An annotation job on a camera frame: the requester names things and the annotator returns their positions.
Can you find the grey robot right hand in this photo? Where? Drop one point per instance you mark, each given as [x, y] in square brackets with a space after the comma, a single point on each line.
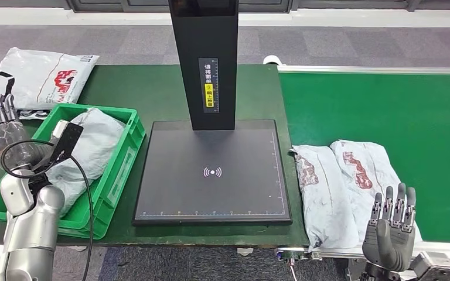
[390, 240]

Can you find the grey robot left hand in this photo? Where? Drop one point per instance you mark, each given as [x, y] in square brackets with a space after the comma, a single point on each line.
[11, 143]

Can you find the grey mailer bag red print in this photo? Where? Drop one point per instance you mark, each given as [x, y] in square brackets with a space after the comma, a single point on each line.
[326, 217]
[93, 147]
[368, 166]

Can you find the green conveyor belt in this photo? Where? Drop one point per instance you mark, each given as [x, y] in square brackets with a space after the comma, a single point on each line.
[364, 116]

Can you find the black inbound scanner machine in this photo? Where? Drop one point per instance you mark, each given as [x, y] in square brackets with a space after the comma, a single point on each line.
[217, 155]

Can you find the white conveyor end roller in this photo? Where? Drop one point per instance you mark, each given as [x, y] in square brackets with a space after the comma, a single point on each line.
[272, 60]

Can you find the white mailer bag black print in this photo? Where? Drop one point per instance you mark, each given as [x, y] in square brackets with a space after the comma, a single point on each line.
[33, 114]

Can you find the white mailer bag black-red print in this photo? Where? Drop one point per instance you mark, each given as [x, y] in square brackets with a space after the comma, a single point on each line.
[42, 77]

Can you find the small blue circuit board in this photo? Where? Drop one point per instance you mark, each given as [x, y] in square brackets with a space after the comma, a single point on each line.
[293, 254]

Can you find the green plastic crate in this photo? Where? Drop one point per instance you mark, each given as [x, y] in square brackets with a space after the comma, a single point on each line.
[132, 155]

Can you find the white table foot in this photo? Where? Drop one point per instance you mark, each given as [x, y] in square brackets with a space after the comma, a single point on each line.
[245, 252]

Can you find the black yellow ruler label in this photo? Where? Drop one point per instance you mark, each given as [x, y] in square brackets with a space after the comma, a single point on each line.
[208, 73]

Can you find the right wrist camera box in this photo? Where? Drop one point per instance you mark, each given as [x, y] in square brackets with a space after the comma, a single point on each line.
[434, 267]

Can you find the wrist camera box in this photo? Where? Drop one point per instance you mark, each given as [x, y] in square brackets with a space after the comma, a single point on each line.
[434, 267]
[66, 143]

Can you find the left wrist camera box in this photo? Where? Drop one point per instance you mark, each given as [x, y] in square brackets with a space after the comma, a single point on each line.
[66, 143]

